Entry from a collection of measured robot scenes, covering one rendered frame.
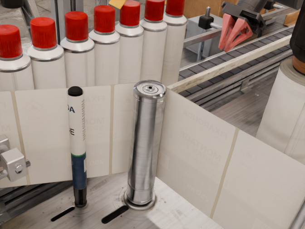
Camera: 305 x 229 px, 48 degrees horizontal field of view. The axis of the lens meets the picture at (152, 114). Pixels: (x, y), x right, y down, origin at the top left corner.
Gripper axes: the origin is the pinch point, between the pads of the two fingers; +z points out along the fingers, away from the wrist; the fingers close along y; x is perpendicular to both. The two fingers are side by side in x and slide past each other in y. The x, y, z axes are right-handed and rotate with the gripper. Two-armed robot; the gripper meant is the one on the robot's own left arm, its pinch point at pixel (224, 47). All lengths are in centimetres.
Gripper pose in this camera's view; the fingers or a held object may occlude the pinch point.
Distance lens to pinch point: 84.9
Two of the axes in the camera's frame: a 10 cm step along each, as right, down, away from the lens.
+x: 5.1, 2.4, 8.3
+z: -5.2, 8.5, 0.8
